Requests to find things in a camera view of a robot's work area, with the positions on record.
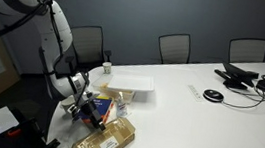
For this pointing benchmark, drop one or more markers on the black conference phone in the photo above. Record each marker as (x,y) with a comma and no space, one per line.
(236,75)

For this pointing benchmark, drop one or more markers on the clear hand sanitizer bottle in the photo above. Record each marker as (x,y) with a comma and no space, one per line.
(121,108)

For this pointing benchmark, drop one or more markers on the crumpled white plastic wrap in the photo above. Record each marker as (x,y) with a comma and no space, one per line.
(68,133)

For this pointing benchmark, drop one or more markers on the tan packaged food bag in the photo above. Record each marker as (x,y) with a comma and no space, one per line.
(107,143)

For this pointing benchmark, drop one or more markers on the white plastic container lid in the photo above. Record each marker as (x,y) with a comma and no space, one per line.
(131,82)

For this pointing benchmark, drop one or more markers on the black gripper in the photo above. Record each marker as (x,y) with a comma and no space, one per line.
(90,107)

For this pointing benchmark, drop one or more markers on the mesh back office chair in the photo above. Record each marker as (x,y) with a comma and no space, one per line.
(88,45)
(247,50)
(174,48)

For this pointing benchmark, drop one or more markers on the clear plastic container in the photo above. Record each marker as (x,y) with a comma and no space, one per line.
(104,87)

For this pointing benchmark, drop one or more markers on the blue hardcover book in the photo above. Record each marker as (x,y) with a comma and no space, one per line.
(104,106)

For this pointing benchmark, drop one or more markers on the round black speakerphone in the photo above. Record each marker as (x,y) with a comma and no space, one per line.
(213,95)

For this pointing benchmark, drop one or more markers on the white remote control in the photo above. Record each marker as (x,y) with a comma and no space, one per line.
(195,92)

